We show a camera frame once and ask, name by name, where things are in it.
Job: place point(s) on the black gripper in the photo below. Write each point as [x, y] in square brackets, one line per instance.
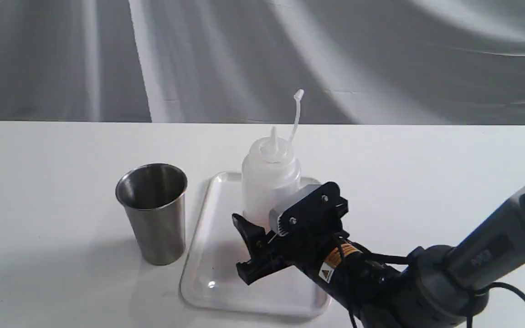
[310, 236]

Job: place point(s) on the translucent squeeze bottle amber liquid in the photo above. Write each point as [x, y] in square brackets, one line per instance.
[271, 172]

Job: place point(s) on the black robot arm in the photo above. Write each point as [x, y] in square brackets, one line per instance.
[436, 287]

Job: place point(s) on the stainless steel cup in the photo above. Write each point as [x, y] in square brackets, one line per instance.
[153, 197]

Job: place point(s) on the white plastic tray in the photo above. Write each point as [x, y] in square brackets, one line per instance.
[210, 278]

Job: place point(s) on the grey backdrop cloth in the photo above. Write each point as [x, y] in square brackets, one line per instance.
[241, 61]

